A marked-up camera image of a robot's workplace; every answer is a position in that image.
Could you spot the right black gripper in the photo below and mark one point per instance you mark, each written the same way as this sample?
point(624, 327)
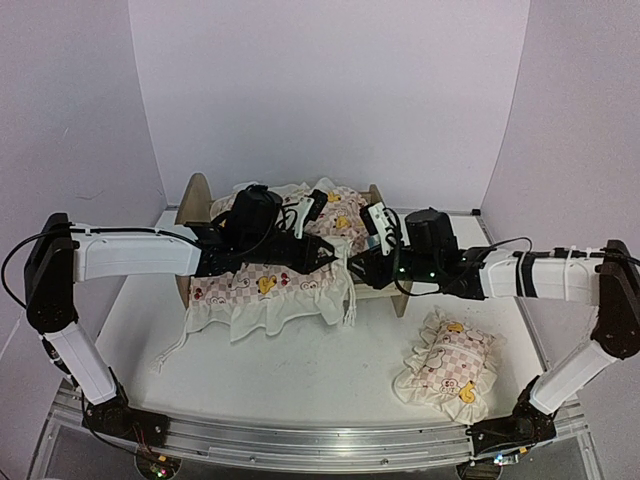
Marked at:
point(372, 265)

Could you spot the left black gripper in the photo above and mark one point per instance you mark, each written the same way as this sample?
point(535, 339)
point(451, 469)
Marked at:
point(308, 262)

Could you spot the duck print ruffled bed cover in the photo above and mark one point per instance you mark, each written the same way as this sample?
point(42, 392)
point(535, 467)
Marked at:
point(266, 297)

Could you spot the wooden pet bed frame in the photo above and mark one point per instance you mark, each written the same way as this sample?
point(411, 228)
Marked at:
point(195, 207)

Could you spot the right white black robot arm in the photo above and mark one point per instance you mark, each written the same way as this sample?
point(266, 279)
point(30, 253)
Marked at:
point(422, 248)

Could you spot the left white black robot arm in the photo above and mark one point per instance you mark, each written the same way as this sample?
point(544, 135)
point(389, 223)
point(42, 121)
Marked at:
point(258, 229)

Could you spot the duck print ruffled pillow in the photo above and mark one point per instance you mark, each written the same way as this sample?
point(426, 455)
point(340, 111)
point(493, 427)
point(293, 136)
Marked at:
point(453, 370)

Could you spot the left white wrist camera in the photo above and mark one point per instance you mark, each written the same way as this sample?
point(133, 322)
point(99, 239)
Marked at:
point(306, 210)

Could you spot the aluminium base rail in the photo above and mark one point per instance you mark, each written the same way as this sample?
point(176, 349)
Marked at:
point(333, 450)

